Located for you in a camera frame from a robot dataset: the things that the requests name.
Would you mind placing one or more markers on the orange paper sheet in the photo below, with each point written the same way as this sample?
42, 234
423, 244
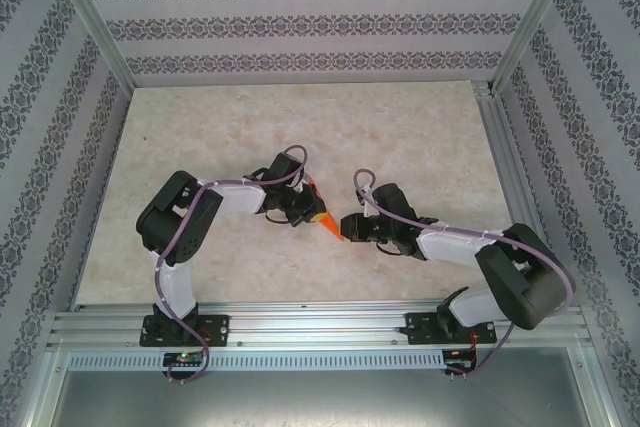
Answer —
332, 228

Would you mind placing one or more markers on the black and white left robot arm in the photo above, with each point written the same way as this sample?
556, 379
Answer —
175, 222

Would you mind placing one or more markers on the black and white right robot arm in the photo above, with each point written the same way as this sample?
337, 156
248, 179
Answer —
525, 287

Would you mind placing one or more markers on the grey metal sheet tray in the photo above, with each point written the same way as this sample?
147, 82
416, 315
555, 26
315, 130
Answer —
320, 402

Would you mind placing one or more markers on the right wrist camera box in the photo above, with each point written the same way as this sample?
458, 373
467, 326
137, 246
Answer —
392, 202

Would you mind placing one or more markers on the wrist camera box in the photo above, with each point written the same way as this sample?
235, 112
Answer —
392, 202
286, 167

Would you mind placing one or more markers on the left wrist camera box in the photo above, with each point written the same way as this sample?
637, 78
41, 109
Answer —
286, 167

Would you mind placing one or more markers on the long aluminium mounting rail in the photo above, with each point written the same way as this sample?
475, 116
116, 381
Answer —
320, 322

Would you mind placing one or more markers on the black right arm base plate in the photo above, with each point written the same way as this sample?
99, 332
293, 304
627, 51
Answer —
417, 329

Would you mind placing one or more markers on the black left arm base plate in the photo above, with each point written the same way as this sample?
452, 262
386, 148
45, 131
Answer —
220, 329

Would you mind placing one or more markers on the aluminium side rail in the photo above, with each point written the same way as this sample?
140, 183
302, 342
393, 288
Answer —
506, 147

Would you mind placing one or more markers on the short aluminium frame post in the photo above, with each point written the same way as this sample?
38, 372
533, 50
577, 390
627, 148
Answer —
37, 392
597, 392

